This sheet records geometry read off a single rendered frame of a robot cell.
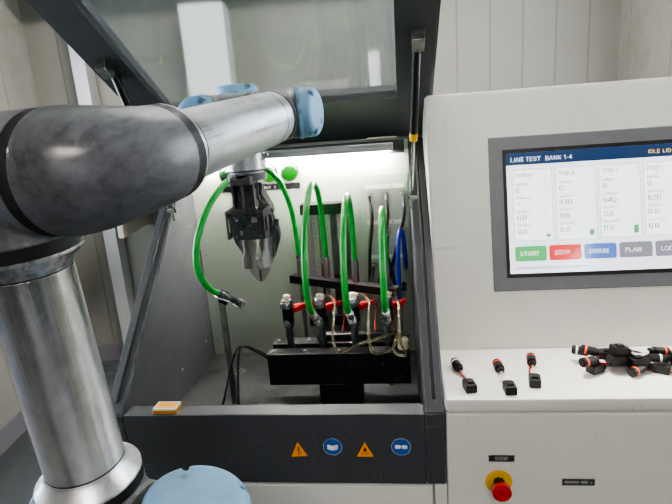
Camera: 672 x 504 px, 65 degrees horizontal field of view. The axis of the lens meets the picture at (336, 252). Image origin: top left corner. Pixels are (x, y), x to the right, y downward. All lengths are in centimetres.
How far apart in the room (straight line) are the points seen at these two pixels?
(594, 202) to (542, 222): 12
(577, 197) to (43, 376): 108
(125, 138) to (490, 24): 319
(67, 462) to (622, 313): 111
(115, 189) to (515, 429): 87
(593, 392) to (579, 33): 287
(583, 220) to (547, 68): 242
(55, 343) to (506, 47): 325
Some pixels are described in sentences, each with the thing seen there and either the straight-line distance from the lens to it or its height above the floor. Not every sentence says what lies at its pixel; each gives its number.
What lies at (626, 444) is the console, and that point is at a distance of 118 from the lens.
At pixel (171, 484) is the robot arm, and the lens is 67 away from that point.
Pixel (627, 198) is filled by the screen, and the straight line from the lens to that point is 132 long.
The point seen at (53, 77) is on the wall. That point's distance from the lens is 378.
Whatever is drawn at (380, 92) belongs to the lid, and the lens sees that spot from 132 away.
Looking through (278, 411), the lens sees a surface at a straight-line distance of 111.
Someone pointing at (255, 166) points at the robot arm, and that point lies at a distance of 95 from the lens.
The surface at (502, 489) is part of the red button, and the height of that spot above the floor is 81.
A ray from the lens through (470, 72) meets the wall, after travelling 349.
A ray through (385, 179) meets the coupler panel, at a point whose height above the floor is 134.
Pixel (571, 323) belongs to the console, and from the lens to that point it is 130.
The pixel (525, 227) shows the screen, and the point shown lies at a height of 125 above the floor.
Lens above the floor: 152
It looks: 14 degrees down
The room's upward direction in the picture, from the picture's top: 4 degrees counter-clockwise
